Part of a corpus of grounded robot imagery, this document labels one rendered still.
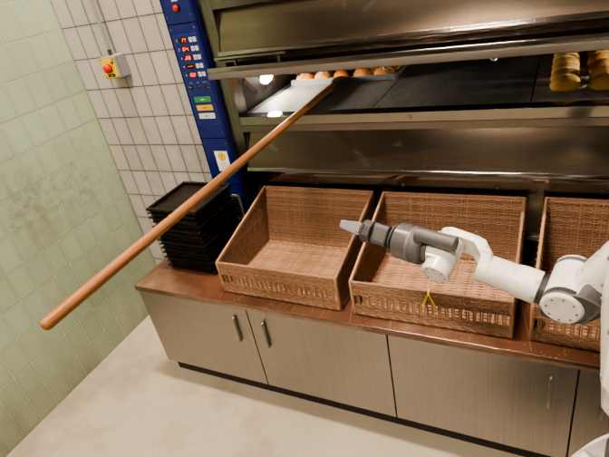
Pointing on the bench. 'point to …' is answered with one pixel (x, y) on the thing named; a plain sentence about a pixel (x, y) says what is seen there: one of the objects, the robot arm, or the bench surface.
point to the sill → (568, 109)
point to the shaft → (170, 220)
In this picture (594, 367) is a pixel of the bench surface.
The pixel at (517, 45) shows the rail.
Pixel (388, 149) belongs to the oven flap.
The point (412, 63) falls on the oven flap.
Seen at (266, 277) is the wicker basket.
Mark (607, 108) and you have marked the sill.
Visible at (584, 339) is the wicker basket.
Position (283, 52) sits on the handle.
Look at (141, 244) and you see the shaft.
